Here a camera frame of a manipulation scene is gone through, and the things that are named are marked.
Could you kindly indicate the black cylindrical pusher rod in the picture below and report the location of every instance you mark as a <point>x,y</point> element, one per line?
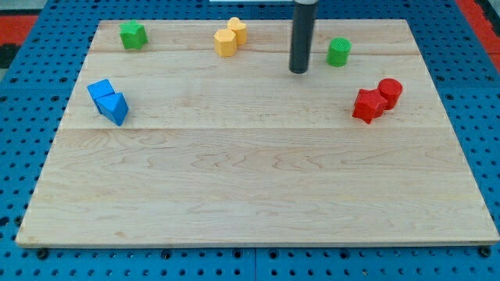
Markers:
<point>303,22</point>

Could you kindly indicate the green cylinder block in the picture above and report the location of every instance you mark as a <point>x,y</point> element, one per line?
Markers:
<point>338,52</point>

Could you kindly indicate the red star block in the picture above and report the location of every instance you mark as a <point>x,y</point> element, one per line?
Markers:
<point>369,105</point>

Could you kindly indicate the green star block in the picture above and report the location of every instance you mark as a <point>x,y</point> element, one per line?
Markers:
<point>133,35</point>

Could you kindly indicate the yellow heart block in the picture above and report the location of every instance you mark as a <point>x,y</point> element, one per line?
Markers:
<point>240,28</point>

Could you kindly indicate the yellow hexagon block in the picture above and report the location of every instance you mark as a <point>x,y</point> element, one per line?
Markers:
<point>225,42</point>

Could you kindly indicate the red cylinder block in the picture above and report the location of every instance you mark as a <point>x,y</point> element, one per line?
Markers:
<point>390,89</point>

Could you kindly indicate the wooden board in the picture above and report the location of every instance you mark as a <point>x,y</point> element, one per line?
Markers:
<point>240,152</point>

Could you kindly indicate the blue triangle block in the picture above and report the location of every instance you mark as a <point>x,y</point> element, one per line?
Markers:
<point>114,107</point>

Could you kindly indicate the blue cube block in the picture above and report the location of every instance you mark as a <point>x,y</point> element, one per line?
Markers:
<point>98,90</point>

